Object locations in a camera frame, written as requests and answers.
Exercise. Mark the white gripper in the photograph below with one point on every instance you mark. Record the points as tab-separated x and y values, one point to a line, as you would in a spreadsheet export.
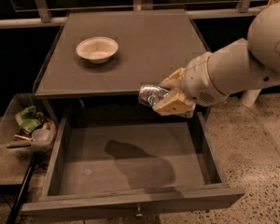
196	79

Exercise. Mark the silver redbull can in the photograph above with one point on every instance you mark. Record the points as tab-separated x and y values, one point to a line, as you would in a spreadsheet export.
149	95

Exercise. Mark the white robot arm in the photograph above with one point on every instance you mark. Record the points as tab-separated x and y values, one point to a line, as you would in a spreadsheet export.
251	63

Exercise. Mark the open grey top drawer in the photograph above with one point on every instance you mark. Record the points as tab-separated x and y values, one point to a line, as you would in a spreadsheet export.
102	168

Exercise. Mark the metal drawer knob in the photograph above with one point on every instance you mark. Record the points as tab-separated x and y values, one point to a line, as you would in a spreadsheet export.
138	213

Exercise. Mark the grey wooden cabinet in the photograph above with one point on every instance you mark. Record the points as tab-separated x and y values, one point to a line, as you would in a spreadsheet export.
152	45

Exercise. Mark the white paper bowl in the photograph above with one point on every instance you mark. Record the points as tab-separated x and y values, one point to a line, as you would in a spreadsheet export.
97	49

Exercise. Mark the metal railing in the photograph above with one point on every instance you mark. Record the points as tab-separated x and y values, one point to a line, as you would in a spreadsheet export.
37	10

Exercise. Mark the small clear plastic cup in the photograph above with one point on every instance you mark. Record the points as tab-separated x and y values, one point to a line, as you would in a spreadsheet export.
40	135

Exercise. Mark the green snack bag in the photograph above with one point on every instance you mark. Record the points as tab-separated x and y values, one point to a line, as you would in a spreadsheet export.
27	119

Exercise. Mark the clear plastic bin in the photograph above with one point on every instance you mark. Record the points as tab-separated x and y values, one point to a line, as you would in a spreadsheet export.
13	139

